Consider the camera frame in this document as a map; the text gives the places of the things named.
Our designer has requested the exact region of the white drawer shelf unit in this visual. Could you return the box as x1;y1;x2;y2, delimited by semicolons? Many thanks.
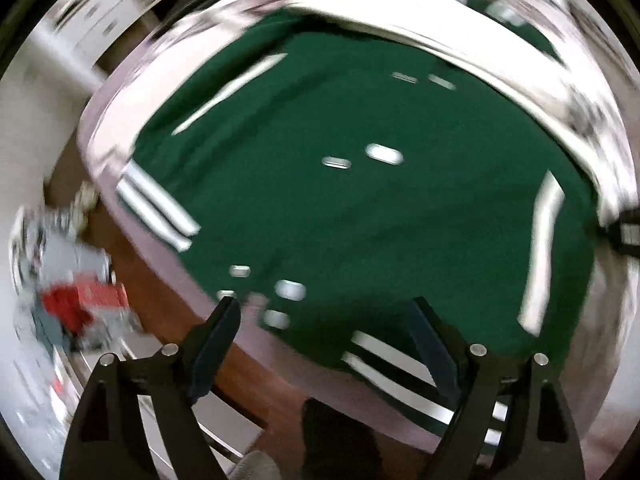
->
54;0;157;65

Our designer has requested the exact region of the green white varsity jacket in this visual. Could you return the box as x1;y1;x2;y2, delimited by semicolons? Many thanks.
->
116;0;598;433

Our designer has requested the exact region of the floral plush bed blanket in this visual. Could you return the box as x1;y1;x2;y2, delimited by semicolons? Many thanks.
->
78;0;639;461

